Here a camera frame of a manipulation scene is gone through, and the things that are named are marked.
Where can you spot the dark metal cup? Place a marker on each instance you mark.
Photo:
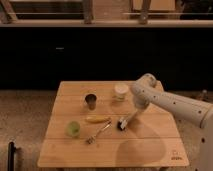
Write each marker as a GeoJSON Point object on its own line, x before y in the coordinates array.
{"type": "Point", "coordinates": [91, 101]}

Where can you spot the yellow banana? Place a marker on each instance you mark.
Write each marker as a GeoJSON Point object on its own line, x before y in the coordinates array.
{"type": "Point", "coordinates": [97, 119]}

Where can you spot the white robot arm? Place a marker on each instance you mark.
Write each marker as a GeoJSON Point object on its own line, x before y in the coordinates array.
{"type": "Point", "coordinates": [197, 112]}

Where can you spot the black object on floor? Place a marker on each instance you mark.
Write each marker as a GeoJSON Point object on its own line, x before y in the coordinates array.
{"type": "Point", "coordinates": [11, 154]}

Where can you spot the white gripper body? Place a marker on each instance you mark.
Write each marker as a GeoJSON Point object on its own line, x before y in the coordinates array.
{"type": "Point", "coordinates": [141, 104]}

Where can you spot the wooden railing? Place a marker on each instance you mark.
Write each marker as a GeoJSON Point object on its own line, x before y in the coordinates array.
{"type": "Point", "coordinates": [107, 13]}

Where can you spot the black white brush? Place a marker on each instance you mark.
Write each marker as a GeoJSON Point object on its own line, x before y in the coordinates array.
{"type": "Point", "coordinates": [124, 120]}

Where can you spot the green cup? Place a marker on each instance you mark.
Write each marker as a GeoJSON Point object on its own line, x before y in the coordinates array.
{"type": "Point", "coordinates": [73, 129]}

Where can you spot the metal fork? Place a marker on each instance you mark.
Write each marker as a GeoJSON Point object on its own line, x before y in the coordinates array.
{"type": "Point", "coordinates": [92, 138]}

